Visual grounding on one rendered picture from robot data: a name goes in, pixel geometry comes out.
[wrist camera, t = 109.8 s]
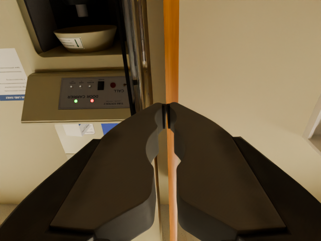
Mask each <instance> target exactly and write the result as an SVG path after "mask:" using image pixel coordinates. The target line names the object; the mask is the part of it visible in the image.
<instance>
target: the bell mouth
mask: <svg viewBox="0 0 321 241"><path fill-rule="evenodd" d="M116 30H117V26H115V25H86V26H76V27H68V28H62V29H58V30H55V31H54V34H55V35H56V37H57V38H58V39H59V40H60V42H61V43H62V44H63V46H64V47H65V48H66V49H67V50H68V51H69V52H71V53H90V52H98V51H103V50H106V49H109V48H111V47H112V45H113V41H114V38H115V34H116Z"/></svg>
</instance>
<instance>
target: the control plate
mask: <svg viewBox="0 0 321 241"><path fill-rule="evenodd" d="M129 79H130V87H131V94H132V101H133V87H132V79H131V76H129ZM98 81H104V90H97V88H98ZM111 83H115V84H116V87H115V88H112V87H111V86H110V84H111ZM124 83H126V77H125V76H116V77H69V78H62V80H61V88H60V97H59V106H58V109H59V110H76V109H120V108H130V106H129V99H128V90H127V86H126V87H123V84H124ZM80 85H82V86H83V88H81V89H80V88H79V86H80ZM89 85H91V86H92V87H91V88H89V87H88V86H89ZM70 86H74V88H73V89H71V88H70ZM75 99H77V100H78V102H77V103H74V100H75ZM91 99H94V102H93V103H91V102H90V100H91Z"/></svg>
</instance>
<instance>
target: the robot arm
mask: <svg viewBox="0 0 321 241"><path fill-rule="evenodd" d="M166 114H167V122H168V129H171V131H172V132H173V133H174V153H175V154H176V155H177V156H178V158H179V159H180V161H181V162H180V163H179V165H178V166H177V169H176V200H177V212H178V221H179V224H180V226H181V227H182V228H183V229H184V230H185V231H187V232H188V233H190V234H191V235H193V236H195V237H196V238H198V239H199V240H201V241H321V203H320V202H319V201H318V200H317V199H316V198H315V197H314V196H313V195H312V194H311V193H310V192H309V191H307V190H306V189H305V188H304V187H303V186H302V185H300V184H299V183H298V182H297V181H296V180H294V179H293V178H292V177H291V176H289V175H288V174H287V173H286V172H284V171H283V170H282V169H281V168H279V167H278V166H277V165H276V164H274V163H273V162H272V161H271V160H269V159H268V158H267V157H265V156H264V155H263V154H262V153H261V152H260V151H258V150H257V149H256V148H255V147H253V146H252V145H251V144H250V143H248V142H247V141H246V140H245V139H243V138H242V137H241V136H238V137H233V136H232V135H231V134H229V133H228V132H227V131H226V130H225V129H223V128H222V127H221V126H219V125H218V124H217V123H215V122H214V121H212V120H210V119H209V118H207V117H205V116H203V115H201V114H199V113H197V112H195V111H193V110H191V109H189V108H187V107H185V106H183V105H181V104H179V103H177V102H172V103H170V104H162V103H159V102H157V103H154V104H152V105H150V106H149V107H147V108H145V109H143V110H141V111H140V112H138V113H136V114H134V115H132V116H130V117H129V118H127V119H125V120H123V121H122V122H120V123H119V124H118V125H116V126H115V127H114V128H112V129H111V130H110V131H109V132H107V133H106V134H105V135H104V136H103V137H102V138H101V139H92V140H91V141H90V142H89V143H88V144H86V145H85V146H84V147H83V148H82V149H81V150H79V151H78V152H77V153H76V154H75V155H73V156H72V157H71V158H70V159H69V160H68V161H66V162H65V163H64V164H63V165H62V166H60V167H59V168H58V169H57V170H56V171H54V172H53V173H52V174H51V175H50V176H49V177H47V178H46V179H45V180H44V181H43V182H41V183H40V184H39V185H38V186H37V187H36V188H35V189H34V190H33V191H32V192H31V193H30V194H29V195H28V196H27V197H26V198H25V199H24V200H23V201H22V202H21V203H20V204H19V205H18V206H17V207H16V208H15V209H14V210H13V211H12V213H11V214H10V215H9V216H8V217H7V218H6V219H5V220H4V221H3V223H2V224H1V225H0V241H131V240H132V239H134V238H136V237H137V236H139V235H141V234H142V233H144V232H145V231H147V230H148V229H150V228H151V226H152V225H153V223H154V218H155V207H156V188H155V177H154V168H153V166H152V164H151V163H152V161H153V159H154V158H155V157H156V156H157V155H158V153H159V140H158V135H159V133H160V132H161V131H162V130H163V129H165V127H166Z"/></svg>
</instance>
